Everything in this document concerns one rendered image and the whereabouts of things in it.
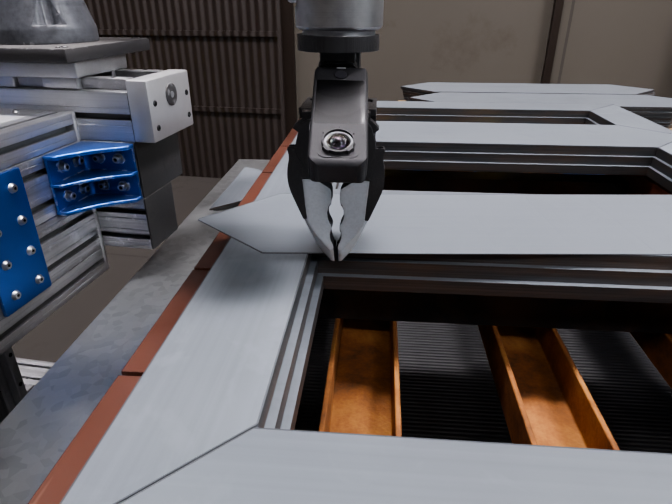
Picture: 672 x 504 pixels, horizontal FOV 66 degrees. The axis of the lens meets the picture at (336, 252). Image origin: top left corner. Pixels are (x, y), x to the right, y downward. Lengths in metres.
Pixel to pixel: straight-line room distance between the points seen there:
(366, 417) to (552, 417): 0.21
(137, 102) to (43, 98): 0.15
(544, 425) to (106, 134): 0.71
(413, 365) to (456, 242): 0.36
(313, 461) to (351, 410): 0.30
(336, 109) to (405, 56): 2.82
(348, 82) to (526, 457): 0.31
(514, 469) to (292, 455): 0.12
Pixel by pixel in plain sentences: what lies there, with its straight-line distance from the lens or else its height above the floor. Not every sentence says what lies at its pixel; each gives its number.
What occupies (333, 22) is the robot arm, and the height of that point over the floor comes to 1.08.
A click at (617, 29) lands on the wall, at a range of 3.36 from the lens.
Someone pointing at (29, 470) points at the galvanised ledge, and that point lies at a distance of 0.63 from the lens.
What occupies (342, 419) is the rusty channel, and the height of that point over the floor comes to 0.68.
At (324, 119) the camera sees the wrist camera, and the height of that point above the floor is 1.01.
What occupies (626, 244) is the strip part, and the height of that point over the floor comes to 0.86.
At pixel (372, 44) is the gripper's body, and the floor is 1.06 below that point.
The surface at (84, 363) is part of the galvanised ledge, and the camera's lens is 0.74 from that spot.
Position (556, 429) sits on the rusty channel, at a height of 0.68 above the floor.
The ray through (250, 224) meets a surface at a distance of 0.60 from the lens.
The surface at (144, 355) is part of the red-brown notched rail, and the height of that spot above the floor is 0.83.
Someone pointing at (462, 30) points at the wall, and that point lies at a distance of 3.23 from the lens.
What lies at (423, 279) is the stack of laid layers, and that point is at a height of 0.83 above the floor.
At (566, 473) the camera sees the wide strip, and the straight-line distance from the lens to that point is 0.33.
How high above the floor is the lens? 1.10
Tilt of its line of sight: 26 degrees down
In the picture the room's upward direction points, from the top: straight up
